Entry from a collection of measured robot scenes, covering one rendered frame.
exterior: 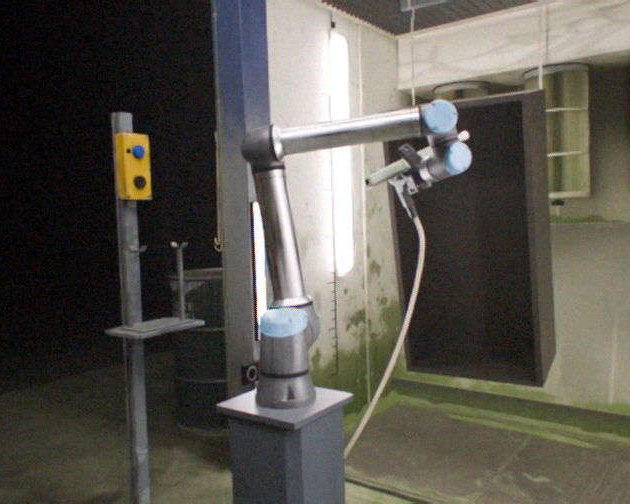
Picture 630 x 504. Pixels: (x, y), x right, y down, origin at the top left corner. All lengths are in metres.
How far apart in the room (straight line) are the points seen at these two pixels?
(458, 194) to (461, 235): 0.20
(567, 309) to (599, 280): 0.24
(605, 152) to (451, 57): 1.05
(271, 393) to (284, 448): 0.16
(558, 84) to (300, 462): 2.59
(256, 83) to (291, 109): 0.26
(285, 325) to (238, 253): 1.00
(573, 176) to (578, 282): 0.62
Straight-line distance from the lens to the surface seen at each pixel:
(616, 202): 3.90
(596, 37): 3.58
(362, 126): 1.78
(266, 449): 1.81
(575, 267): 3.81
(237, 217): 2.71
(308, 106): 3.09
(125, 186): 2.43
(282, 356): 1.78
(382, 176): 2.13
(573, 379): 3.54
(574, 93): 3.65
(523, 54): 3.66
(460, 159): 1.90
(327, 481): 1.91
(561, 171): 3.60
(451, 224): 2.93
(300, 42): 3.12
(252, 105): 2.75
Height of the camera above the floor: 1.21
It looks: 3 degrees down
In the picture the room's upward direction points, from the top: 2 degrees counter-clockwise
